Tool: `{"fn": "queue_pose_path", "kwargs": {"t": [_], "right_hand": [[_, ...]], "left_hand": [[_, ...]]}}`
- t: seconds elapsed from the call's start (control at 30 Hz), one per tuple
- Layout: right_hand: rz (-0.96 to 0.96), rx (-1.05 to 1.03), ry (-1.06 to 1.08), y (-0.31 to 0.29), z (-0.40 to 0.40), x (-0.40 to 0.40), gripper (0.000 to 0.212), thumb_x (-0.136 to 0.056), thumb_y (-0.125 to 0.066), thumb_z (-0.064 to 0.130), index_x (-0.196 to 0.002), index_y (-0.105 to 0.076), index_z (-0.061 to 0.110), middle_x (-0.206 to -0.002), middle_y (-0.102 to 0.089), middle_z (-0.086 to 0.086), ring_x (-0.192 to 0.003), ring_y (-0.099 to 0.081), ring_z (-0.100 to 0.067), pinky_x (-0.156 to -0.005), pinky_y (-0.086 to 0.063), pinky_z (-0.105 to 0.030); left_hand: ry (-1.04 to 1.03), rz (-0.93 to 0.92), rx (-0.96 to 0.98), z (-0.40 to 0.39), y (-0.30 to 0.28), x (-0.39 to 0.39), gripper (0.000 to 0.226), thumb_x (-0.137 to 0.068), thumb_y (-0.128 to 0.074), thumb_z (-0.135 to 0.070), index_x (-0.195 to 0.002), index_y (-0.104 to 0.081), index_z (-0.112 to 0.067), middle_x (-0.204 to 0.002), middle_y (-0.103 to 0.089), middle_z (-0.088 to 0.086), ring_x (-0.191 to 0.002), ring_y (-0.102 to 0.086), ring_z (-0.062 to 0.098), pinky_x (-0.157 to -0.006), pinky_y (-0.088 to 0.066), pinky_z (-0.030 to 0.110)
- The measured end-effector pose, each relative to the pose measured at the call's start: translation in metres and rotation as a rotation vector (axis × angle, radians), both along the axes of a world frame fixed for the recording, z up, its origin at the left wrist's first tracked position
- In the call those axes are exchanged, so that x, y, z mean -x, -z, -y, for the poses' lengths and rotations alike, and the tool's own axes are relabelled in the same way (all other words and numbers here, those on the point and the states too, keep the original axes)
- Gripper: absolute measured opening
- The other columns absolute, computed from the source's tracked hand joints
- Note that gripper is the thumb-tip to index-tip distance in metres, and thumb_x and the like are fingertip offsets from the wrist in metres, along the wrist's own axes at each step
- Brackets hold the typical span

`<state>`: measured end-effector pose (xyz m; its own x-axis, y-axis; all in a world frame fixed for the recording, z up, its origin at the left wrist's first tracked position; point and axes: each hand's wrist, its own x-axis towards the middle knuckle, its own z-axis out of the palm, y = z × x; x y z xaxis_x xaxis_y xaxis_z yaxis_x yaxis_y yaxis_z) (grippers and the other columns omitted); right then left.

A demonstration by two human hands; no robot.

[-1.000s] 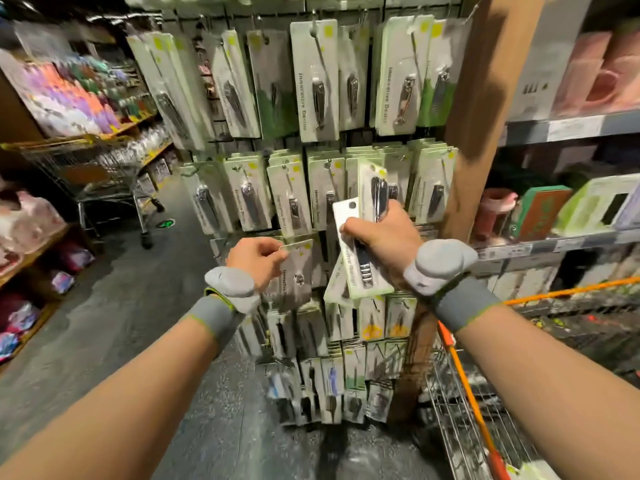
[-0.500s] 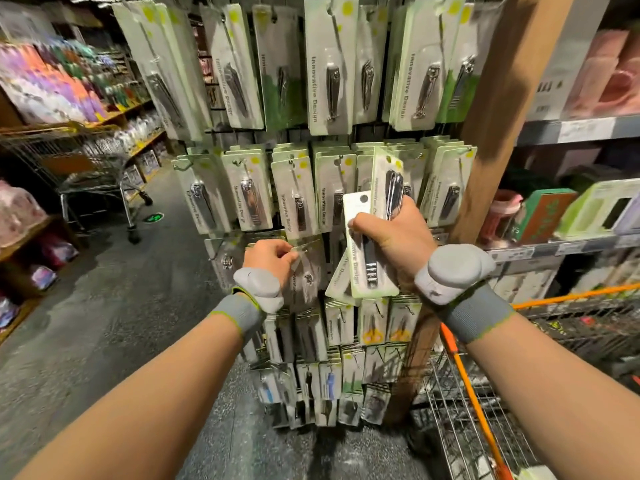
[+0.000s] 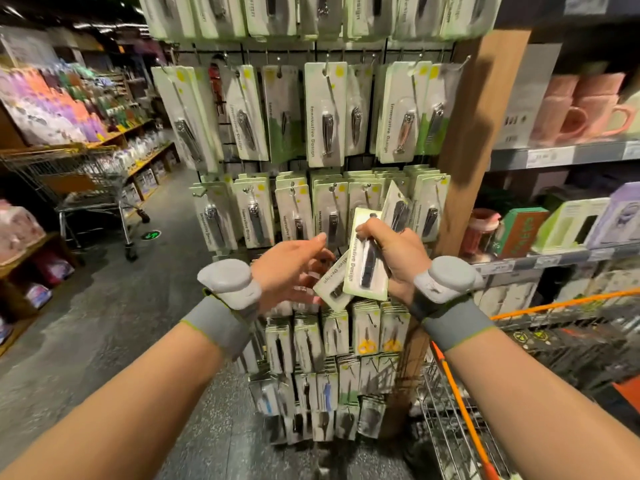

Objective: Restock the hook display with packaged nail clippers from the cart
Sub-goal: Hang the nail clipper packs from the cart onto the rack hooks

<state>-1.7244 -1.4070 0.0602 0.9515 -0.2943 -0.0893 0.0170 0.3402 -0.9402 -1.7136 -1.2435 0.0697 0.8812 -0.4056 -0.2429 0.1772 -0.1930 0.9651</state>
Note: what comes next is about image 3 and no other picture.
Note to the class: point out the empty silver shopping cart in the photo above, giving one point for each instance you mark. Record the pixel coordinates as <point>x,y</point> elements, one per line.
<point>70,180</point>

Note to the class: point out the pink mugs on shelf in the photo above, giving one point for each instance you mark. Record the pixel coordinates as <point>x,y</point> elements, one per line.
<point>480,235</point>

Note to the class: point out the grey kitchenware shelf unit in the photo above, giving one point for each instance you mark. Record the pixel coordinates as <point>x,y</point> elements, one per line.
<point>560,155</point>

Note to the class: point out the teal orange box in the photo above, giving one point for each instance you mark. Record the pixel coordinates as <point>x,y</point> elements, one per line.
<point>520,235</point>

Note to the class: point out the large white product box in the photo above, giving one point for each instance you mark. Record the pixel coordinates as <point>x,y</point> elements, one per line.
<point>525,95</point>

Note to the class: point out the lavender product box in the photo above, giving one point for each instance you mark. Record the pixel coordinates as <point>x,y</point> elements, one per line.
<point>615,215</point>

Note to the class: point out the wooden laundry shelf unit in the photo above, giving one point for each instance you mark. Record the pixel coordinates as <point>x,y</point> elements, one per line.
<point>145,160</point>

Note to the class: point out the person's left hand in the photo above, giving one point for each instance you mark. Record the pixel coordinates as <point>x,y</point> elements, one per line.
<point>290,273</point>

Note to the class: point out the wooden post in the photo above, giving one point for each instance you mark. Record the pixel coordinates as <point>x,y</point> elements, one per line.
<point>480,125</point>

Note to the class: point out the rows of hung nail clipper packs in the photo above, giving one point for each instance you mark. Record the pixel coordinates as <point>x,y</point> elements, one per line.
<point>300,210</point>

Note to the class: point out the grey wrist tracker band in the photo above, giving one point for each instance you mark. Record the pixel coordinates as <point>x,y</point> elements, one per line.
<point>450,285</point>
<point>230,290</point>

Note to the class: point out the wooden detergent shelf unit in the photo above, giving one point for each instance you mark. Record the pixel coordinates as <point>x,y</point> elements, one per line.
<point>30,265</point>

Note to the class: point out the row of pastel laundry bottles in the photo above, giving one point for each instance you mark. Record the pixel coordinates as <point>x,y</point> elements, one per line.
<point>55,105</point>

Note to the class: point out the green white box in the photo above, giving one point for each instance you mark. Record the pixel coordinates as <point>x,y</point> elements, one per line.
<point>570,225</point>

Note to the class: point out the person's left forearm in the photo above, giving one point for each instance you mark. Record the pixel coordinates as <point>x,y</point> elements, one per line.
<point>100,415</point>

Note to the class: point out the person's right forearm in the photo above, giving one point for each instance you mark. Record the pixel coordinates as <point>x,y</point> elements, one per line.
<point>550,415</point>

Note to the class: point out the person's right hand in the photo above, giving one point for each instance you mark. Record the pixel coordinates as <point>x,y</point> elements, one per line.
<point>402,257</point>

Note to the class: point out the green floor sticker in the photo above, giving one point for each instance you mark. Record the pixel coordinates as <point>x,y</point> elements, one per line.
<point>151,235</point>

